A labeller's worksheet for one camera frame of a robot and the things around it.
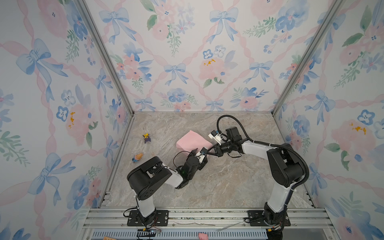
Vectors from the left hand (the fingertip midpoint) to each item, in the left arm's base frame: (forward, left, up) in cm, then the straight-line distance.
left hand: (201, 152), depth 90 cm
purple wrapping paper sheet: (+8, +6, 0) cm, 10 cm away
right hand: (-1, -3, +1) cm, 3 cm away
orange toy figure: (-2, +40, -4) cm, 40 cm away
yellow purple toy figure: (+13, +37, -4) cm, 40 cm away
